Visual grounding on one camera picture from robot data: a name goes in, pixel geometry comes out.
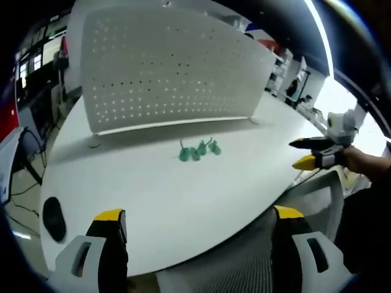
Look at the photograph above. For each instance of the white mesh office chair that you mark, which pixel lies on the white mesh office chair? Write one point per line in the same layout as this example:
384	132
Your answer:
232	268

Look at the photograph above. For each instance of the green hook assembly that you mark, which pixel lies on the green hook assembly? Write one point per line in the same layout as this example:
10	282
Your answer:
195	154
202	148
184	155
214	148

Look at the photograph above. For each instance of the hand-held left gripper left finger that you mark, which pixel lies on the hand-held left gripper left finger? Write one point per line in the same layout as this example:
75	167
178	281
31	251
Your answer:
91	259

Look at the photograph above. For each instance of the white perforated mounting plate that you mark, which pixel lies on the white perforated mounting plate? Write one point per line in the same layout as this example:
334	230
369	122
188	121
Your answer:
171	73

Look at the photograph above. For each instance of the ceiling light strip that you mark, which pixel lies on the ceiling light strip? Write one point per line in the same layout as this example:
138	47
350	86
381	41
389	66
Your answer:
322	39

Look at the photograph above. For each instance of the black oval pad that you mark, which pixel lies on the black oval pad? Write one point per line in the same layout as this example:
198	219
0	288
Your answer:
54	219

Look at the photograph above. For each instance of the person's right hand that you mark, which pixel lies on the person's right hand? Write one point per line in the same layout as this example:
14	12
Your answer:
355	160

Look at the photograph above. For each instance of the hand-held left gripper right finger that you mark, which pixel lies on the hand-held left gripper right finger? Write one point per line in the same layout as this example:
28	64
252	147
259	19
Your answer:
305	259

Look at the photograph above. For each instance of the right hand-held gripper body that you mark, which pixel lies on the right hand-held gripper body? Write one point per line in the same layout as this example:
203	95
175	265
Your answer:
341	127

